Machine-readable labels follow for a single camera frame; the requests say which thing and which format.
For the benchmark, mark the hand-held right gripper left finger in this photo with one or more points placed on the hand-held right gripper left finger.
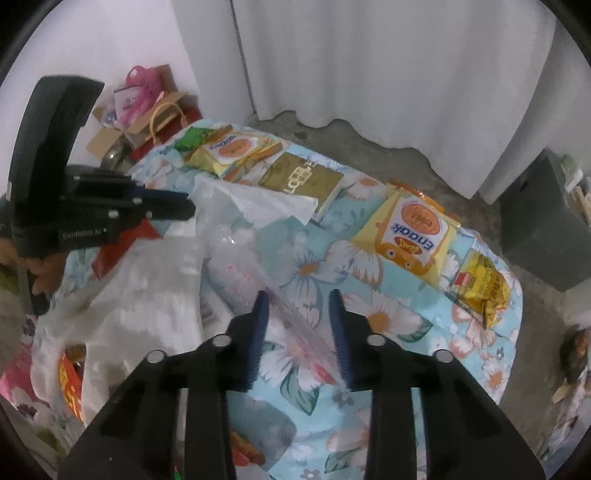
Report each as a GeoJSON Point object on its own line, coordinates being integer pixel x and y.
{"type": "Point", "coordinates": [258, 341]}

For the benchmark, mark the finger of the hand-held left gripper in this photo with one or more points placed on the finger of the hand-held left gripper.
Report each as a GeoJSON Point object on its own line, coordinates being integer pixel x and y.
{"type": "Point", "coordinates": [157, 195]}
{"type": "Point", "coordinates": [175, 210]}

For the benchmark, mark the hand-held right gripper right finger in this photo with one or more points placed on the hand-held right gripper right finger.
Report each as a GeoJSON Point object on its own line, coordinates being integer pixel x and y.
{"type": "Point", "coordinates": [339, 337]}

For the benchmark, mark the clear plastic wrapper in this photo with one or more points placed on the clear plastic wrapper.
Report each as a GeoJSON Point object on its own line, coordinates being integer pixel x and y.
{"type": "Point", "coordinates": [240, 258]}

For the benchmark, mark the person's left hand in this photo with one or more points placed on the person's left hand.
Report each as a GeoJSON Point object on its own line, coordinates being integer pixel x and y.
{"type": "Point", "coordinates": [46, 272]}

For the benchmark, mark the floral light blue blanket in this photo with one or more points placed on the floral light blue blanket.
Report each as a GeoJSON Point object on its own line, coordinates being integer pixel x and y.
{"type": "Point", "coordinates": [314, 277]}

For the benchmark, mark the green packet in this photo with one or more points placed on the green packet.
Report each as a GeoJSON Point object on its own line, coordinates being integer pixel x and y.
{"type": "Point", "coordinates": [196, 137]}

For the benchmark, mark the cardboard box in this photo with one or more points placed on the cardboard box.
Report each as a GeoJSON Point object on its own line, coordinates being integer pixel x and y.
{"type": "Point", "coordinates": [108, 136]}

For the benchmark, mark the white printed packet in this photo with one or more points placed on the white printed packet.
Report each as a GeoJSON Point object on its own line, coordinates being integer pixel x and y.
{"type": "Point", "coordinates": [127, 99]}

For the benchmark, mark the pink plastic bag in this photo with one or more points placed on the pink plastic bag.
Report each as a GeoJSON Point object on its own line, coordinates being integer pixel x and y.
{"type": "Point", "coordinates": [143, 83]}

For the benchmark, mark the gold Lotte box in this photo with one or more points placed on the gold Lotte box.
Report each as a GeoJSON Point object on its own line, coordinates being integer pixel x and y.
{"type": "Point", "coordinates": [295, 177]}

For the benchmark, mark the yellow crinkled snack packet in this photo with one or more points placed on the yellow crinkled snack packet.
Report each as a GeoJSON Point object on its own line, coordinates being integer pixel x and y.
{"type": "Point", "coordinates": [485, 286]}

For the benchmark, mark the red orange snack packet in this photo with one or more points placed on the red orange snack packet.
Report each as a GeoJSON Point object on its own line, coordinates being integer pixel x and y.
{"type": "Point", "coordinates": [70, 385]}

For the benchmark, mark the pink floral cloth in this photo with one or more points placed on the pink floral cloth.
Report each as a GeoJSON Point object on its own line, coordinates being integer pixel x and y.
{"type": "Point", "coordinates": [14, 392]}

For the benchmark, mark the dark grey cabinet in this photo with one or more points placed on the dark grey cabinet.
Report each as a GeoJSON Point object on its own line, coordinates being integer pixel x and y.
{"type": "Point", "coordinates": [540, 230]}

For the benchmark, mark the white curtain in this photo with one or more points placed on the white curtain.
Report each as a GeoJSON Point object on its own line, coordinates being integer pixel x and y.
{"type": "Point", "coordinates": [392, 69]}

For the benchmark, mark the small green box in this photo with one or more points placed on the small green box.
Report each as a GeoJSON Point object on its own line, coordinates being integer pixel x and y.
{"type": "Point", "coordinates": [567, 162]}

